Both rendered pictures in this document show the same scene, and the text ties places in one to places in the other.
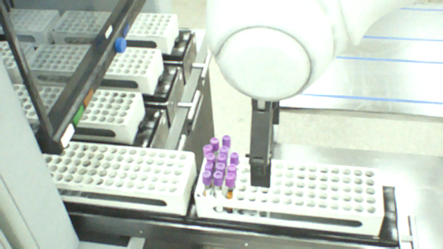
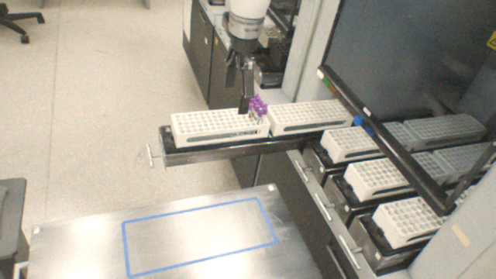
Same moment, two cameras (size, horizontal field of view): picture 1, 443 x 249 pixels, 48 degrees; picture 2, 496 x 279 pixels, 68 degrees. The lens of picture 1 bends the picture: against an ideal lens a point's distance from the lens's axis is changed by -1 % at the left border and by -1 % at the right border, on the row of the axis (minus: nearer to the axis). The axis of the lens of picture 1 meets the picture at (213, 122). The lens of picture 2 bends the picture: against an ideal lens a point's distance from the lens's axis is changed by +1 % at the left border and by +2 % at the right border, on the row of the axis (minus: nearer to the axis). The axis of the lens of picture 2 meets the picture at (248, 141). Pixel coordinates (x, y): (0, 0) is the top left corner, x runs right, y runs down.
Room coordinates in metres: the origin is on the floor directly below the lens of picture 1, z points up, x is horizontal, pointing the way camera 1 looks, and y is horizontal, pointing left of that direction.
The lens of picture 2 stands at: (1.27, -0.61, 1.56)
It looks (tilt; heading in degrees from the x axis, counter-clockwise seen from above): 41 degrees down; 140
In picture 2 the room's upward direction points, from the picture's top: 11 degrees clockwise
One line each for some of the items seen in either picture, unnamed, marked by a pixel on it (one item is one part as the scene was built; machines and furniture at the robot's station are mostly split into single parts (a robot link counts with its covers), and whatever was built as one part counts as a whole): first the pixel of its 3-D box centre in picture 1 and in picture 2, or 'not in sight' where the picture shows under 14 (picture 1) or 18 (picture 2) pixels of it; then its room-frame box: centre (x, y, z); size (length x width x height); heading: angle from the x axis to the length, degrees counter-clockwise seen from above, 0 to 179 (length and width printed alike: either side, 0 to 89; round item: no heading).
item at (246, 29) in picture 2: not in sight; (246, 22); (0.54, -0.08, 1.18); 0.09 x 0.09 x 0.06
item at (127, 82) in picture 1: (95, 70); (395, 176); (0.94, 0.26, 0.83); 0.30 x 0.10 x 0.06; 76
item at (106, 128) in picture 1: (68, 115); (367, 142); (0.79, 0.29, 0.83); 0.30 x 0.10 x 0.06; 76
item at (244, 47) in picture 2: not in sight; (242, 49); (0.54, -0.08, 1.10); 0.08 x 0.07 x 0.09; 166
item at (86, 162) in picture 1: (109, 177); (308, 118); (0.61, 0.19, 0.83); 0.30 x 0.10 x 0.06; 76
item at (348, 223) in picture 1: (288, 195); (220, 127); (0.53, -0.11, 0.83); 0.30 x 0.10 x 0.06; 76
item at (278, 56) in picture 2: not in sight; (277, 55); (0.23, 0.33, 0.85); 0.12 x 0.02 x 0.06; 166
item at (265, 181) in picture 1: (260, 169); (230, 77); (0.47, -0.06, 0.97); 0.03 x 0.01 x 0.07; 76
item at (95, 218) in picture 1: (210, 206); (257, 135); (0.57, 0.02, 0.78); 0.73 x 0.14 x 0.09; 76
